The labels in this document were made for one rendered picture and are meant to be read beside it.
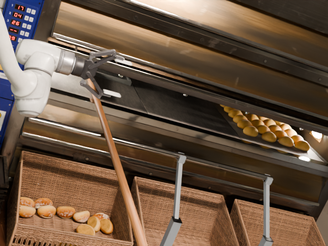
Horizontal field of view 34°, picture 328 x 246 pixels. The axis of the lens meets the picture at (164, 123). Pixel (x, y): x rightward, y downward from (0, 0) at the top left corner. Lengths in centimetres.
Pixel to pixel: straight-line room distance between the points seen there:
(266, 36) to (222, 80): 31
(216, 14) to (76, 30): 69
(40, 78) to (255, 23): 128
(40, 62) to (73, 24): 64
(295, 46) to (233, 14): 39
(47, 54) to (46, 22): 60
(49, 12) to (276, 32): 115
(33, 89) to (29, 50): 16
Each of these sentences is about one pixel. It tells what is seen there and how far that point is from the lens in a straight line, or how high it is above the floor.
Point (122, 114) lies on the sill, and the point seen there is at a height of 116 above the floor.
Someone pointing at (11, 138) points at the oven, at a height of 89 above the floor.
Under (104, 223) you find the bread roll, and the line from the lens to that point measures 283.
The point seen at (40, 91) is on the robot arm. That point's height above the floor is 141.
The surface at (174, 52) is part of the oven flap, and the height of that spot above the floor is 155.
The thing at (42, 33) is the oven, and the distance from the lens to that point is 262.
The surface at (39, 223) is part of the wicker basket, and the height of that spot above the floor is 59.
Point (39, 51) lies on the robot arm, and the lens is 202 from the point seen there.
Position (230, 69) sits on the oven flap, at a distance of 285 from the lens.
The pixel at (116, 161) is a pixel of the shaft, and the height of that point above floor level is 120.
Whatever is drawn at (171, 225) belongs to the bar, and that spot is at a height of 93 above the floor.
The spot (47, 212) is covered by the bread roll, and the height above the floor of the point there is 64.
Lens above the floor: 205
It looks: 18 degrees down
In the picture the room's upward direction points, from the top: 22 degrees clockwise
